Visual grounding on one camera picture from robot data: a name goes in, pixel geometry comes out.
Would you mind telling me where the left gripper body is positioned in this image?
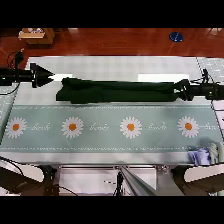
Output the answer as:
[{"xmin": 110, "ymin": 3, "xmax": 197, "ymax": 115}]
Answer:
[{"xmin": 29, "ymin": 68, "xmax": 44, "ymax": 89}]

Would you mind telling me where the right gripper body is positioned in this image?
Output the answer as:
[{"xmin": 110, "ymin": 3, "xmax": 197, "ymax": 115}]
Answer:
[{"xmin": 177, "ymin": 79, "xmax": 195, "ymax": 102}]

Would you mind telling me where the dark green T-shirt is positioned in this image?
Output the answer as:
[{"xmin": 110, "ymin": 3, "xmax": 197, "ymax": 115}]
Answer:
[{"xmin": 55, "ymin": 76, "xmax": 181, "ymax": 105}]

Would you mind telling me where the cardboard box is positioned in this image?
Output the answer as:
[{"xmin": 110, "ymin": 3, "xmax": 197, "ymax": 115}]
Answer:
[{"xmin": 17, "ymin": 28, "xmax": 56, "ymax": 45}]

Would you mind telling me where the blue round object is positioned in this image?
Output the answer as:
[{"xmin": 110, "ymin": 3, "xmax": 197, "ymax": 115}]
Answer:
[{"xmin": 168, "ymin": 31, "xmax": 185, "ymax": 43}]

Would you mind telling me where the blue and white garment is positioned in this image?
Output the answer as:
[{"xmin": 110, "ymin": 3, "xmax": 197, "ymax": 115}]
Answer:
[{"xmin": 187, "ymin": 147, "xmax": 212, "ymax": 167}]

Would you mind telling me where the pale grey garment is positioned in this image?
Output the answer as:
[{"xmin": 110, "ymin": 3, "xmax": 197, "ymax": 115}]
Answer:
[{"xmin": 207, "ymin": 141, "xmax": 224, "ymax": 165}]

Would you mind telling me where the black cable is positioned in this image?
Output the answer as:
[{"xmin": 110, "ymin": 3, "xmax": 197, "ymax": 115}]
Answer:
[
  {"xmin": 53, "ymin": 184, "xmax": 79, "ymax": 197},
  {"xmin": 7, "ymin": 48, "xmax": 26, "ymax": 70}
]

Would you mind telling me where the silver frame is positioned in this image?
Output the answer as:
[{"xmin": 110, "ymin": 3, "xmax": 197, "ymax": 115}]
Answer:
[{"xmin": 0, "ymin": 162, "xmax": 224, "ymax": 197}]

